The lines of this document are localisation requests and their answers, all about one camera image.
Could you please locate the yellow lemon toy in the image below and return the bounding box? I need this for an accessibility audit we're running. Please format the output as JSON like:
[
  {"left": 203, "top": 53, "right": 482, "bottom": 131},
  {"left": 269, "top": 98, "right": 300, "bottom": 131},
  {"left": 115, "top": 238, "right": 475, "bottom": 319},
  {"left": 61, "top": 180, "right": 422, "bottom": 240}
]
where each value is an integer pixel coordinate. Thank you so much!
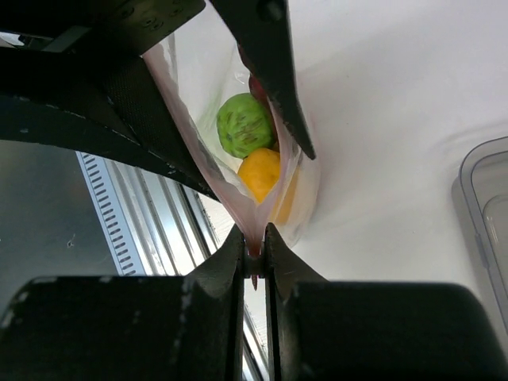
[{"left": 237, "top": 148, "right": 298, "bottom": 225}]

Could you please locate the red meat slice toy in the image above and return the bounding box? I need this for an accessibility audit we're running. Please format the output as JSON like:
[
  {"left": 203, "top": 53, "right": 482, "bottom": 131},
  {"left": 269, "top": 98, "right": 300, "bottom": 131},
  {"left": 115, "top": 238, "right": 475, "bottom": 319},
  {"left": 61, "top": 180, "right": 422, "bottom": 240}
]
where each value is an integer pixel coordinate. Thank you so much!
[{"left": 248, "top": 75, "right": 270, "bottom": 109}]

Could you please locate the clear plastic tray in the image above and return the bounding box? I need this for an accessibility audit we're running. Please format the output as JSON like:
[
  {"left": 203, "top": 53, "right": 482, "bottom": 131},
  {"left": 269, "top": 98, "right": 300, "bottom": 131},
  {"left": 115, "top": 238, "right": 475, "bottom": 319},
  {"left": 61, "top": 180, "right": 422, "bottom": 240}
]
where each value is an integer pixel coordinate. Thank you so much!
[{"left": 452, "top": 137, "right": 507, "bottom": 324}]

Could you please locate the clear zip top bag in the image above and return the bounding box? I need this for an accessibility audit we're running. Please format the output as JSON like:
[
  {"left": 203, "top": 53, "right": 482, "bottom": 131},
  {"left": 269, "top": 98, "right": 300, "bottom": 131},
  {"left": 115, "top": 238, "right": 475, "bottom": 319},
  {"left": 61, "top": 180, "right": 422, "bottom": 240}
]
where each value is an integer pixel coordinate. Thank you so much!
[{"left": 143, "top": 38, "right": 321, "bottom": 255}]

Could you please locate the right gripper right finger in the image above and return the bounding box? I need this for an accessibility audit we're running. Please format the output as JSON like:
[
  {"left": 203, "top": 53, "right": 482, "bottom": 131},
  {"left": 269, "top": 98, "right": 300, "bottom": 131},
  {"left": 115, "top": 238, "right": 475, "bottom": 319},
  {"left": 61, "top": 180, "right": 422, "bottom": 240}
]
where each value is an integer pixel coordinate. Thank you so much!
[{"left": 264, "top": 225, "right": 507, "bottom": 380}]

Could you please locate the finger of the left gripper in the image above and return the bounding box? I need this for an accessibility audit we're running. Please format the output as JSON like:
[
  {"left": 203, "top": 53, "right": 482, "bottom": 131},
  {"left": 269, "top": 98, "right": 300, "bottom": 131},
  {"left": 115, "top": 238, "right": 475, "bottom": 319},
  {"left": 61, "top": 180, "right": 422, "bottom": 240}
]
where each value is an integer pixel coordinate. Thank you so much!
[{"left": 211, "top": 0, "right": 316, "bottom": 160}]

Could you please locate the aluminium mounting rail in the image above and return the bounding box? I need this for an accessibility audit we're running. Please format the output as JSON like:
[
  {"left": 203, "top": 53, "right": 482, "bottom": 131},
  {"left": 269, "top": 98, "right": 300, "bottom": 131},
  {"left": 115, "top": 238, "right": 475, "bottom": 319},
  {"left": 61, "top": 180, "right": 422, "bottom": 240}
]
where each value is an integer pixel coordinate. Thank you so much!
[{"left": 106, "top": 158, "right": 271, "bottom": 381}]

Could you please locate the white slotted cable duct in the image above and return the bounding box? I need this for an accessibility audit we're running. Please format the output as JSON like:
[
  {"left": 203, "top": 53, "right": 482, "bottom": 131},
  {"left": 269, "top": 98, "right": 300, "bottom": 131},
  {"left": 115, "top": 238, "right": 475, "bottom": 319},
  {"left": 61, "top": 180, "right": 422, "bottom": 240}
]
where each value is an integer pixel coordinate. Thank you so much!
[{"left": 76, "top": 152, "right": 146, "bottom": 276}]

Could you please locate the green guava toy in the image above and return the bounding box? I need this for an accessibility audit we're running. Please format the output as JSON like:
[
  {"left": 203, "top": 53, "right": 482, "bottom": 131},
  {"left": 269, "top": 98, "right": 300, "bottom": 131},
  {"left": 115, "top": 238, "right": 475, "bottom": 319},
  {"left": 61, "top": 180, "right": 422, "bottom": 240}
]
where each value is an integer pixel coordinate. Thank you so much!
[{"left": 216, "top": 93, "right": 275, "bottom": 159}]

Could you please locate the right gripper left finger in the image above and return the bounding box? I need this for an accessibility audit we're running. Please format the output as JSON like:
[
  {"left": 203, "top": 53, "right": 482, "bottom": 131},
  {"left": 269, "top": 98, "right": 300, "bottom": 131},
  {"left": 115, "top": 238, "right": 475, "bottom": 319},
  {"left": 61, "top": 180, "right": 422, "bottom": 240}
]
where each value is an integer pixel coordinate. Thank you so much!
[{"left": 1, "top": 228, "right": 244, "bottom": 380}]

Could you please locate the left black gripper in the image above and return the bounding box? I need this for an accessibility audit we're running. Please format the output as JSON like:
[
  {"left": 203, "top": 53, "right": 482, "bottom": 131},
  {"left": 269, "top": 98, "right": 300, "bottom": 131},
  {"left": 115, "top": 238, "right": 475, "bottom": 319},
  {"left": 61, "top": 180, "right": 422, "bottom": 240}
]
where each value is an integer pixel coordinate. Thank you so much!
[{"left": 1, "top": 0, "right": 214, "bottom": 197}]

